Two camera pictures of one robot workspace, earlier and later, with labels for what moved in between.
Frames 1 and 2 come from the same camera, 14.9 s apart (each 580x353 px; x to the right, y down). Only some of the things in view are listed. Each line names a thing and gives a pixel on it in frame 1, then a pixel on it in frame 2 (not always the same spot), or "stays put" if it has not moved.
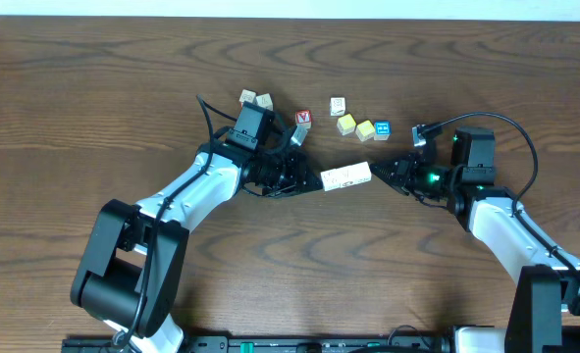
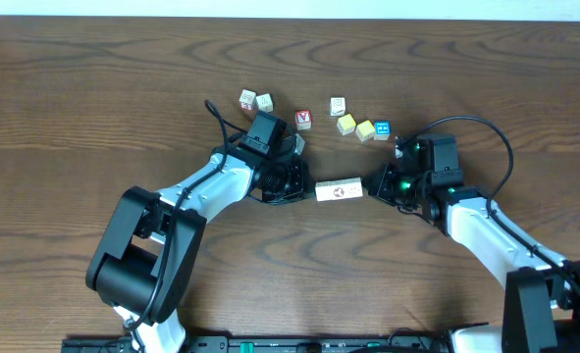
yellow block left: x=345 y=125 stays put
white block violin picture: x=347 y=176 → x=340 y=188
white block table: x=331 y=179 → x=326 y=190
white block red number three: x=247 y=96 stays put
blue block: x=383 y=129 stays put
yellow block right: x=365 y=130 stays put
